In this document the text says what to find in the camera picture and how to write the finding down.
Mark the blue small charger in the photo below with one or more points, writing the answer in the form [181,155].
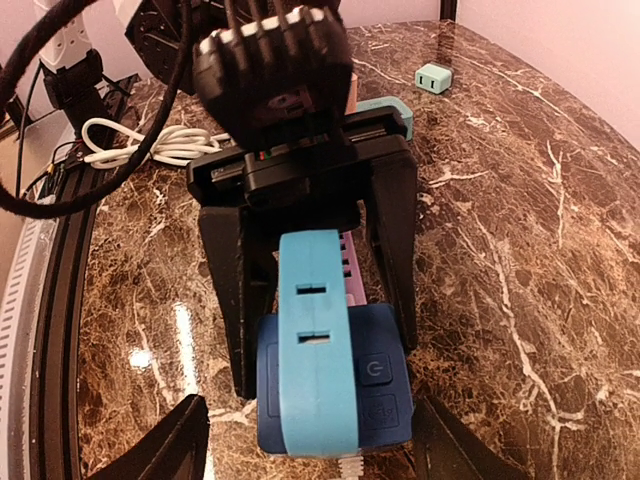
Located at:
[317,392]

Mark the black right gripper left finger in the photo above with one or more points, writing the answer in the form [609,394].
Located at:
[175,448]

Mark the black front rail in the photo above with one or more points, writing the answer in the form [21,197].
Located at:
[52,435]

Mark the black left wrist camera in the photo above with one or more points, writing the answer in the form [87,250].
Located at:
[276,80]

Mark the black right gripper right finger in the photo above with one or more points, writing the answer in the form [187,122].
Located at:
[445,448]

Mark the teal small charger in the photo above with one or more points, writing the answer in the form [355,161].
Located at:
[433,78]

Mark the pink USB charger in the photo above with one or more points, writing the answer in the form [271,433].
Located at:
[351,106]

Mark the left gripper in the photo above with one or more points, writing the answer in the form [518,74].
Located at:
[244,196]

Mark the purple power strip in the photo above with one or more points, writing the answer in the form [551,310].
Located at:
[353,281]

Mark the dark blue cube adapter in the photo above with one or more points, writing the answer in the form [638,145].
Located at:
[385,405]

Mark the white slotted cable duct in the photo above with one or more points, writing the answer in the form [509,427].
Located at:
[20,307]

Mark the black frame post right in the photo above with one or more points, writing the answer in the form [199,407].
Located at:
[448,10]

